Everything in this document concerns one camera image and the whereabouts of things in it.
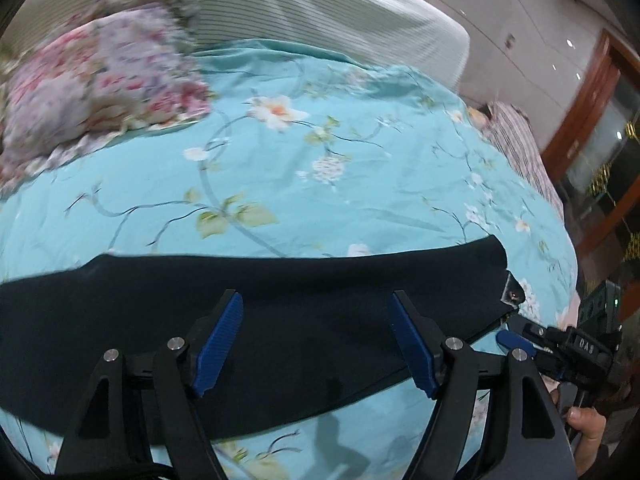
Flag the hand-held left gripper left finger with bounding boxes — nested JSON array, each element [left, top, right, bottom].
[[54, 289, 245, 480]]

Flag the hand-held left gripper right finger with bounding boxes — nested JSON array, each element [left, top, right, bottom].
[[389, 290, 578, 480]]

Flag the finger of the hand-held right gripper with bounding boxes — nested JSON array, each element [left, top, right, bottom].
[[507, 311, 570, 350], [497, 330, 568, 385]]

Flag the black pants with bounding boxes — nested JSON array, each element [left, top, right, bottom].
[[0, 234, 527, 443]]

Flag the person's right hand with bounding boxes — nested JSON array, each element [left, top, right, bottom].
[[567, 406, 610, 456]]

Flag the striped cloth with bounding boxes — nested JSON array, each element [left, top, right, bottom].
[[467, 101, 567, 222]]

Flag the turquoise floral bed sheet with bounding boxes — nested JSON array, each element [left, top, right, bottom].
[[0, 39, 581, 480]]

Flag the pink floral pillow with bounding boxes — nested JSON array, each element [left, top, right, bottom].
[[0, 0, 213, 196]]

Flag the white ribbed headboard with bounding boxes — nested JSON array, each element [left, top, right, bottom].
[[10, 0, 472, 96]]

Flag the wooden door frame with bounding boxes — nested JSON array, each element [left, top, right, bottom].
[[540, 29, 640, 271]]

